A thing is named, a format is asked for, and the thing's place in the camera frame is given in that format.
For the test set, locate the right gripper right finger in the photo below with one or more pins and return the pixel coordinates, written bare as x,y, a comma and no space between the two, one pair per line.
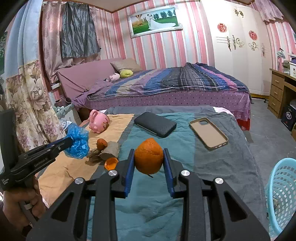
210,205

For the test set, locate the yellow plush toy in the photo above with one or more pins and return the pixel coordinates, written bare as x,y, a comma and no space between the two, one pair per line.
125,73

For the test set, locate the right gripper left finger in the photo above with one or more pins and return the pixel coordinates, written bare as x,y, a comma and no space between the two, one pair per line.
67,217

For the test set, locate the pink plush toy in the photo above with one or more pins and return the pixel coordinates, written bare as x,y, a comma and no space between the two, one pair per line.
113,78

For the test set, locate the pink window curtain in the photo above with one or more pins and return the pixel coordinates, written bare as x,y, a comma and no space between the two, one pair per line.
51,26

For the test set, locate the black wallet case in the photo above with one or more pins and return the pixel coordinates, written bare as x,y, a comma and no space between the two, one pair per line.
156,124

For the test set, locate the striped purple blue quilt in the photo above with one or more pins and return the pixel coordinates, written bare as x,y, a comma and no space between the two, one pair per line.
197,76

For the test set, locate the orange tangerine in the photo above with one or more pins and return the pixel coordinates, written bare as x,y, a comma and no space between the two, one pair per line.
148,157

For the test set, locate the framed wedding picture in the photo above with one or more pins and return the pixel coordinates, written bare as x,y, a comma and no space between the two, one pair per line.
157,20

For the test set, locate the white wardrobe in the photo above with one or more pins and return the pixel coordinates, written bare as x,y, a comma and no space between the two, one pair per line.
241,44

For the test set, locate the teal towel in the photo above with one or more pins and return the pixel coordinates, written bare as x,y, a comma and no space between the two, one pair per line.
149,213

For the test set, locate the tan pillow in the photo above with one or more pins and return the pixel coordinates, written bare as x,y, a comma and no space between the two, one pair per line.
126,64

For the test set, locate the grey blanket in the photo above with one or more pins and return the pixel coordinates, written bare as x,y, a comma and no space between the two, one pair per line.
233,162

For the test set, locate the small orange peel piece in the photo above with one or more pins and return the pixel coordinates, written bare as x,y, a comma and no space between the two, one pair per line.
101,144

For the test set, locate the dried leaves scrap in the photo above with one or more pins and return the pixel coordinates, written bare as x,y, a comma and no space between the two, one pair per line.
94,155

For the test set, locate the purple bed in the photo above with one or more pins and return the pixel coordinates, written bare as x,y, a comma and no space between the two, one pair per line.
77,80

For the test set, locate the floral curtain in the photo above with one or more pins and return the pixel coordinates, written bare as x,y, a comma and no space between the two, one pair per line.
25,90

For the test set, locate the black box under desk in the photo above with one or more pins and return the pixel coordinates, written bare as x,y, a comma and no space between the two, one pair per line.
288,117

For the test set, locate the wooden desk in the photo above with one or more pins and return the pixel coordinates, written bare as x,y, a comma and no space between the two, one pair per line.
282,92

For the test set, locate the tan phone case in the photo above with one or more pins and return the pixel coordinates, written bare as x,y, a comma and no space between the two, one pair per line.
210,135

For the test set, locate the light blue trash basket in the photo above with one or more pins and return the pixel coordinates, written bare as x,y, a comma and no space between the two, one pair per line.
280,196

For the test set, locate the pink piggy bank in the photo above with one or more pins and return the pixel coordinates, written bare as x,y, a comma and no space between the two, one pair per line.
98,121

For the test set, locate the blue plastic bag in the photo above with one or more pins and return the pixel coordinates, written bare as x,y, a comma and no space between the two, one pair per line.
80,137

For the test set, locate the grey hanging cloth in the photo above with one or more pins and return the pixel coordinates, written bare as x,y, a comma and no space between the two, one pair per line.
78,37

